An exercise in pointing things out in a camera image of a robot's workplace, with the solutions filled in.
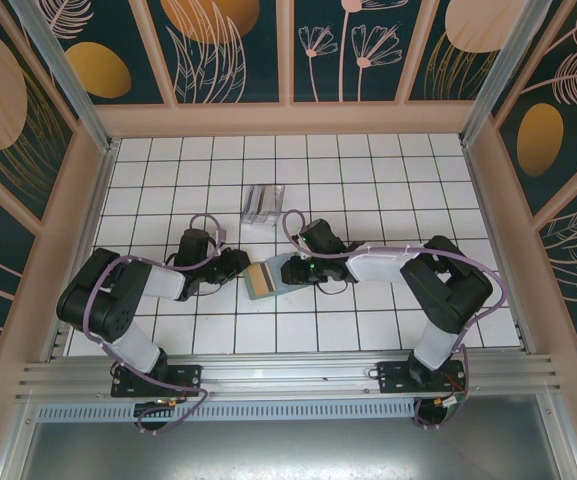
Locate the gold striped credit card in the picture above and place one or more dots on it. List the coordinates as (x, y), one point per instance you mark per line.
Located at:
(258, 280)

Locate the clear acrylic card holder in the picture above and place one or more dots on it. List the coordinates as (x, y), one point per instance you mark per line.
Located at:
(280, 200)

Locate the brown credit card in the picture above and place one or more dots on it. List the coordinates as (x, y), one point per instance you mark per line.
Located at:
(258, 202)

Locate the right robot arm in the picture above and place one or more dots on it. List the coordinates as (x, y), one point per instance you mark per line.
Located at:
(448, 295)

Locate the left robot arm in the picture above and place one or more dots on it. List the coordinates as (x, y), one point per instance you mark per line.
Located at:
(103, 300)

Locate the grey metal sheet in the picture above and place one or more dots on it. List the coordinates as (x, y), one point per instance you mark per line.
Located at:
(288, 455)

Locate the green electronics board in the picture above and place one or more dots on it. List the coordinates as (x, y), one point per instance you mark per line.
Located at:
(448, 402)

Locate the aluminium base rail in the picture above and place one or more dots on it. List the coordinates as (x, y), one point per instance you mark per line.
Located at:
(288, 372)

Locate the left black mount plate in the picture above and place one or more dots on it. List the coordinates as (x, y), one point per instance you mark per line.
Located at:
(188, 380)

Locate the black mount plate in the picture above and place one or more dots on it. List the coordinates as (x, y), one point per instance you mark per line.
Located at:
(393, 375)
(188, 380)

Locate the right black mount plate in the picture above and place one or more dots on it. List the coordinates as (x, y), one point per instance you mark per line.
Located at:
(393, 375)

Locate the aluminium side rail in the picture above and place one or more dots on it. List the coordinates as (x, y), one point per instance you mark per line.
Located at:
(522, 335)
(60, 340)

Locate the aluminium corner post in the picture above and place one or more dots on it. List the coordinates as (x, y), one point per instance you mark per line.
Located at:
(72, 85)
(505, 75)

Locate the aluminium frame bar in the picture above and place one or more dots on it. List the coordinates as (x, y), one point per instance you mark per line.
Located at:
(560, 440)
(18, 440)

